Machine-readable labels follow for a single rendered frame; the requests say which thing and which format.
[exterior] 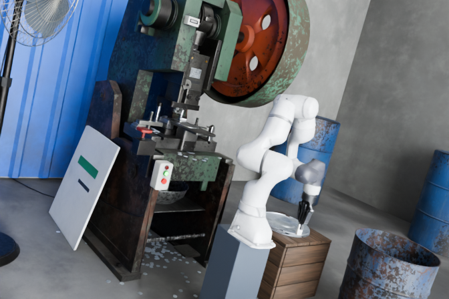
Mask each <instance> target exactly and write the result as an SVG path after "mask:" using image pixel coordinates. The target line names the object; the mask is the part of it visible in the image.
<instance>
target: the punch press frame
mask: <svg viewBox="0 0 449 299"><path fill-rule="evenodd" d="M142 2H143V0H128V3H127V6H126V10H125V12H124V16H123V19H122V22H121V25H120V29H119V32H118V36H117V38H116V42H115V44H114V48H113V51H112V55H111V58H110V62H109V67H108V75H107V80H112V81H116V82H117V84H118V87H119V88H120V91H121V93H122V105H121V115H120V133H119V137H125V138H126V139H128V140H130V141H132V142H133V139H134V138H132V137H130V136H129V135H127V134H125V133H124V132H123V129H124V124H125V122H130V123H133V121H134V122H136V119H145V120H148V118H149V117H150V112H151V111H153V112H154V114H153V117H152V119H153V121H154V118H155V115H156V109H157V105H156V104H157V97H158V95H159V96H164V97H165V95H166V89H167V86H168V80H166V79H163V78H164V73H171V72H186V67H187V64H188V58H189V55H190V50H191V47H192V42H193V39H194V33H195V30H196V27H193V26H190V25H187V24H184V23H183V22H184V16H185V15H187V16H191V17H194V18H197V19H198V16H199V13H200V8H201V5H202V3H205V4H207V5H210V6H211V7H212V10H213V13H214V18H215V20H216V29H215V32H214V33H213V35H212V36H211V37H209V38H211V39H218V40H221V41H222V43H221V47H220V52H219V55H218V60H217V63H216V68H215V71H214V76H213V79H212V81H227V78H228V75H229V70H230V67H231V62H232V59H233V54H234V51H235V47H236V44H237V39H238V36H239V31H240V28H241V23H242V20H243V15H242V13H241V10H240V7H239V4H238V3H235V2H234V1H231V0H171V4H172V9H171V14H170V17H169V19H168V21H167V23H166V24H165V26H164V27H163V28H161V29H155V30H154V36H149V35H145V34H142V33H138V32H135V31H134V28H135V24H136V19H137V15H138V11H140V10H141V6H142ZM173 109H174V108H173V107H170V106H168V105H165V104H163V105H162V107H161V109H160V115H159V118H158V121H160V117H162V116H163V115H166V116H167V117H169V118H175V119H178V118H179V115H180V114H179V113H174V112H173ZM155 151H157V152H158V153H160V154H162V155H163V156H164V159H163V160H165V161H168V162H170V163H172V164H173V168H172V173H171V176H170V181H200V184H199V187H198V189H199V190H200V191H206V187H207V184H208V182H215V179H216V174H217V171H218V167H219V163H220V159H219V158H221V157H220V156H218V155H216V154H214V153H212V152H200V151H194V152H193V153H195V154H190V153H188V152H192V151H182V150H179V149H162V148H155ZM178 152H180V153H181V154H182V155H178ZM184 156H188V157H184ZM204 158H207V160H206V162H205V161H203V160H205V159H204ZM193 159H196V160H193ZM170 181H169V185H170ZM169 185H168V188H169ZM161 191H168V189H167V190H161ZM200 237H205V233H197V234H183V235H176V236H163V237H155V238H148V239H147V242H146V243H149V242H161V241H169V240H181V239H187V238H200Z"/></svg>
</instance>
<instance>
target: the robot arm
mask: <svg viewBox="0 0 449 299"><path fill-rule="evenodd" d="M318 110H319V104H318V102H317V100H316V99H314V98H312V97H307V96H304V95H291V94H280V95H278V96H277V97H276V98H275V99H274V101H273V108H272V110H271V112H270V114H269V117H268V118H267V121H266V123H265V126H264V128H263V130H262V132H261V133H260V135H259V136H258V137H257V138H256V139H254V140H253V141H251V142H250V143H247V144H245V145H242V146H241V147H240V148H239V149H238V151H237V154H236V157H237V163H238V164H239V165H240V166H243V167H244V168H246V169H248V170H251V171H254V172H257V173H260V174H261V178H260V179H257V180H251V181H249V182H247V183H246V184H245V187H244V190H243V194H242V198H241V199H240V202H239V206H238V210H237V212H236V214H235V217H234V219H233V222H232V224H231V226H230V228H229V230H228V233H229V234H231V235H232V236H234V237H236V238H237V239H239V240H240V241H242V242H243V243H245V244H246V245H248V246H250V247H251V248H257V249H269V248H274V247H275V243H273V241H272V240H271V236H272V230H271V227H270V226H269V223H268V221H267V219H266V206H265V204H266V202H267V199H268V197H269V194H270V191H271V190H272V188H273V187H274V186H275V184H277V183H278V182H280V181H281V180H286V179H287V178H288V177H290V178H293V179H294V180H297V181H298V182H301V183H302V184H304V185H303V191H304V192H303V194H302V196H301V198H302V201H301V202H299V209H298V213H297V219H298V222H299V223H298V226H297V230H296V232H295V235H296V236H301V234H302V231H303V227H304V225H307V224H308V222H309V220H310V218H311V215H312V213H313V212H314V210H313V209H312V207H313V202H315V201H316V198H317V196H316V195H319V191H320V189H321V181H322V179H323V177H324V173H325V163H324V162H322V161H320V160H317V159H314V158H313V159H312V160H311V161H310V162H309V163H307V164H304V163H302V162H300V161H299V160H298V159H297V150H298V145H299V144H300V143H305V142H308V141H310V140H311V139H312V138H313V137H314V134H315V116H316V115H317V113H318ZM292 124H293V125H292ZM291 126H293V127H292V131H291V133H290V134H289V130H290V129H291ZM288 134H289V136H288ZM287 136H288V140H287V149H286V154H285V156H284V155H283V154H280V153H277V152H274V151H271V150H269V148H270V147H272V146H274V145H279V144H282V143H283V142H284V141H286V139H287Z"/></svg>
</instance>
